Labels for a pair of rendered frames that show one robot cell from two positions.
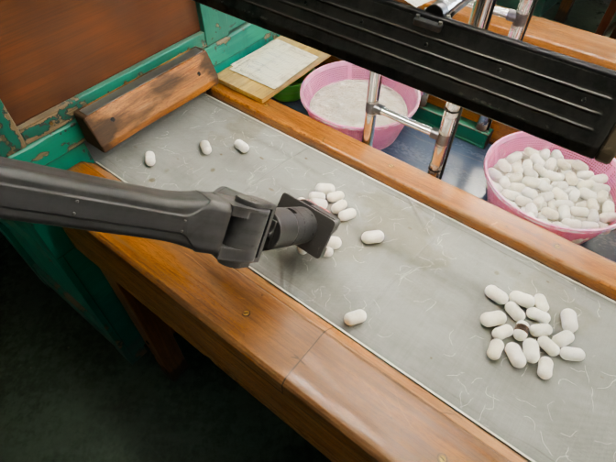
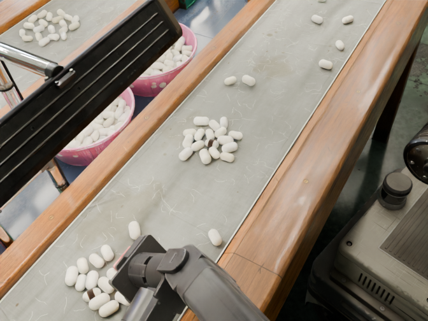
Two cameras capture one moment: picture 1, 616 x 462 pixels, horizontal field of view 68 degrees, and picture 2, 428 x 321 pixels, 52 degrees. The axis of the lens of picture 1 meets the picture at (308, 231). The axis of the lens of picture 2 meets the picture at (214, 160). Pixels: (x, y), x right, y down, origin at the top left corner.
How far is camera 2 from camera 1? 50 cm
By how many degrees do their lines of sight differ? 55
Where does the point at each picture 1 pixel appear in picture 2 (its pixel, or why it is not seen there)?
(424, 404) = (276, 190)
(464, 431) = (286, 171)
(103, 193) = (254, 311)
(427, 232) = (126, 194)
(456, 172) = (40, 185)
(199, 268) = not seen: outside the picture
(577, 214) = (111, 108)
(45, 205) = not seen: outside the picture
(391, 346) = (233, 214)
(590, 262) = (159, 104)
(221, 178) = not seen: outside the picture
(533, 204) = (101, 129)
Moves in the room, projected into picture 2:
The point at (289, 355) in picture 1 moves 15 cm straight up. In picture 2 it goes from (258, 275) to (259, 228)
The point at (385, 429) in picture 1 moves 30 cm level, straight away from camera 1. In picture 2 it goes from (297, 209) to (158, 169)
